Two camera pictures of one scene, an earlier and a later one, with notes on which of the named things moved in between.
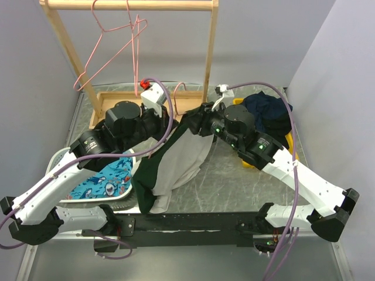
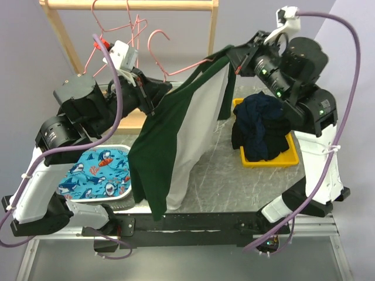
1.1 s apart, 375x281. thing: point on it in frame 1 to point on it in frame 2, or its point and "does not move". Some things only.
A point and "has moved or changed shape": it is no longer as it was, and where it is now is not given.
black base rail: (180, 229) does not move
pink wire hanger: (174, 97) to (165, 72)
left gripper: (163, 123) to (147, 90)
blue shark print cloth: (115, 180) does not move
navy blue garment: (264, 108) does not move
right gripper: (201, 117) to (242, 55)
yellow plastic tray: (288, 139) does not move
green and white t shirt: (155, 177) has moved or changed shape
